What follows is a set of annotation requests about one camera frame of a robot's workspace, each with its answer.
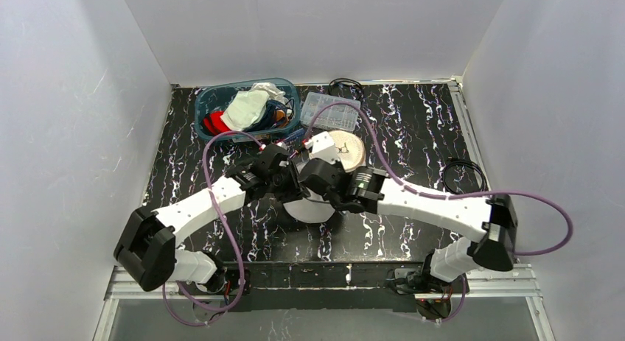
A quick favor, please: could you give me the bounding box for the black cable coil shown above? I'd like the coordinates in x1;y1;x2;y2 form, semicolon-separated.
441;158;487;201
327;78;366;101

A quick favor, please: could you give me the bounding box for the orange black bra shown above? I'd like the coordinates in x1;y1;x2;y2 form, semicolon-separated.
273;110;287;124

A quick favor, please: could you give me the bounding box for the white cloth in bin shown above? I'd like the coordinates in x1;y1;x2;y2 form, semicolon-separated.
250;82;288;104

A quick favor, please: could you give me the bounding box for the dark blue lace bra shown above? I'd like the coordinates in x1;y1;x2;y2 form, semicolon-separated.
248;98;294;132

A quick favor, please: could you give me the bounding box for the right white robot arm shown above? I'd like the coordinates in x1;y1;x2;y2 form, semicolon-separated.
298;158;517;283

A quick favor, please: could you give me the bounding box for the red blue screwdriver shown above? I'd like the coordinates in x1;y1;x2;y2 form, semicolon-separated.
282;128;306;143

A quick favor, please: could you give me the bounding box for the black cable coil right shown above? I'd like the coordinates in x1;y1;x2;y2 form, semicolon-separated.
441;158;487;201

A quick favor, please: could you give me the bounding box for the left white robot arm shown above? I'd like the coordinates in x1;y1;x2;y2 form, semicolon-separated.
114;144;304;292

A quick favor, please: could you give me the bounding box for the red bra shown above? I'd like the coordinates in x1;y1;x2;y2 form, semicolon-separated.
201;110;231;136

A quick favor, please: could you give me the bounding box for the clear plastic screw box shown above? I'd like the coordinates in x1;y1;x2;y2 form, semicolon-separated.
300;92;361;132

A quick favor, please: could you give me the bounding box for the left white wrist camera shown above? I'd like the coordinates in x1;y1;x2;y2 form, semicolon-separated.
261;141;288;151

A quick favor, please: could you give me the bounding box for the pale cream bra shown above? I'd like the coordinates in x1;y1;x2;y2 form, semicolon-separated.
220;90;269;130

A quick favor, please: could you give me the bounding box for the black cable coil rear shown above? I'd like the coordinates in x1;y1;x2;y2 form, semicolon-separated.
327;78;366;101

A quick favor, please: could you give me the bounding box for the teal plastic bin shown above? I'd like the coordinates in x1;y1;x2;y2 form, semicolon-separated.
195;78;301;141

